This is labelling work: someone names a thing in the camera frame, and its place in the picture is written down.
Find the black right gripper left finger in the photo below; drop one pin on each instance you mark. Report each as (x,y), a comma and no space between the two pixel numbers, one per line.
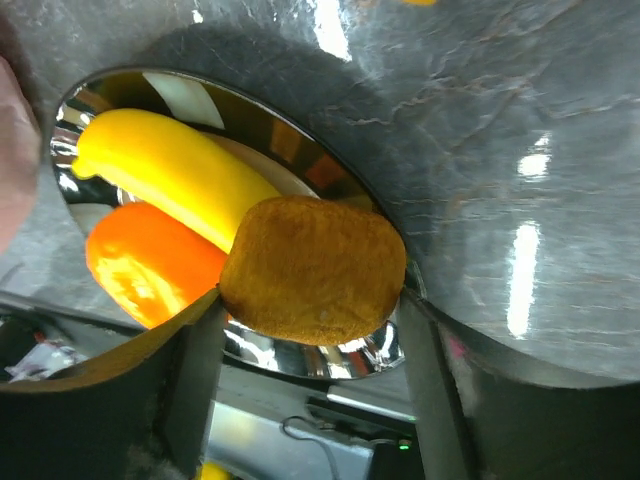
(139,411)

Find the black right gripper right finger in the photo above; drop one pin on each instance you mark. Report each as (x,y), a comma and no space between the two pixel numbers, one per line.
(486,411)

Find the fake orange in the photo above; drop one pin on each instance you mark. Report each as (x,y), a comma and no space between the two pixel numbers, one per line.
(150,264)

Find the brown fake kiwi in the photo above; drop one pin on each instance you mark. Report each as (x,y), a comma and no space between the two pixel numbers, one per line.
(313,271)

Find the yellow fake banana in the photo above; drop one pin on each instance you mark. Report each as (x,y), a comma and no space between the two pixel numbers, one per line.
(173,167)

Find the pink plastic bag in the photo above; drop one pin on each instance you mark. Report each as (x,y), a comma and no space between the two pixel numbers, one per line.
(20,144)

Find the dark rimmed ceramic plate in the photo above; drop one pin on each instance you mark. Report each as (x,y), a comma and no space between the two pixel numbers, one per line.
(292,160)

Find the orange cloth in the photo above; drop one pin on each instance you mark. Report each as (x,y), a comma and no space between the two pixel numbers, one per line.
(420,2)

